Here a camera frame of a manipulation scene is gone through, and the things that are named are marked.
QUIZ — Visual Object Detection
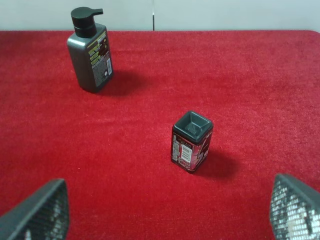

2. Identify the small black red box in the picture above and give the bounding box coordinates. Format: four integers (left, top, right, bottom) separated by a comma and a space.
170, 111, 214, 173

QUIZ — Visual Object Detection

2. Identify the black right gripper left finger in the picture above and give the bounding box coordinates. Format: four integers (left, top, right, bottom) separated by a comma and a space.
0, 178, 70, 240

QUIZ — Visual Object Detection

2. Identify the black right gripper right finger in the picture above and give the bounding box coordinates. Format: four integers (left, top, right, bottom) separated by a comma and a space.
269, 174, 320, 240

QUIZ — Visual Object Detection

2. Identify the red table cloth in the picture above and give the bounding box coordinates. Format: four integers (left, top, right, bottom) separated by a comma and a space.
0, 31, 320, 240

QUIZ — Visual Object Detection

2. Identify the grey pump bottle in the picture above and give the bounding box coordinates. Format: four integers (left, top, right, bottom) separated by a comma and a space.
66, 7, 114, 93

